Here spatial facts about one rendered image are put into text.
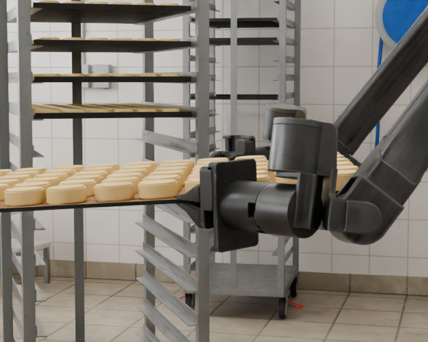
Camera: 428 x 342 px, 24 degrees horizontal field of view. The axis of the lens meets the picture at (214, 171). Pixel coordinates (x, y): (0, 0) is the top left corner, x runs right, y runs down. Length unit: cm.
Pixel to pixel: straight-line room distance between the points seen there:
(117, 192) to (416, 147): 37
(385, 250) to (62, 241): 183
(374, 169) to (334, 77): 421
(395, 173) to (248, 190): 16
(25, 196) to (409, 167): 47
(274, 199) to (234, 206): 6
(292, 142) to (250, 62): 430
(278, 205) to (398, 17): 409
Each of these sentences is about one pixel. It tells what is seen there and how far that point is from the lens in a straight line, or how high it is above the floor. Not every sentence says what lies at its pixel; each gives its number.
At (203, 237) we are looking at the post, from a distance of 257.
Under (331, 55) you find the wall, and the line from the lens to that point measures 527.
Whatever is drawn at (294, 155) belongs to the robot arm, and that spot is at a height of 106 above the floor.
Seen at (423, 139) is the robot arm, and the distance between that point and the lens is 108.
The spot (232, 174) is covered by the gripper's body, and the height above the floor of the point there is 103.
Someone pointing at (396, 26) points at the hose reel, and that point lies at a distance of 510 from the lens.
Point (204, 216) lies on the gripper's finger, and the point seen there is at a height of 98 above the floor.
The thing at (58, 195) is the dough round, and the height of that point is 100.
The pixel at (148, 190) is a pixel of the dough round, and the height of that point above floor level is 100.
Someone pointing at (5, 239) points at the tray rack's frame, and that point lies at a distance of 310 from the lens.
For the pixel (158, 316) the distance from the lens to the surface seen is 303.
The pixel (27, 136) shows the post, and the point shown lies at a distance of 245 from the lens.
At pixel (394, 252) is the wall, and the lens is 532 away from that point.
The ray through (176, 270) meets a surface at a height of 60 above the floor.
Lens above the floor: 114
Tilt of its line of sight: 5 degrees down
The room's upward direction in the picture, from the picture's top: straight up
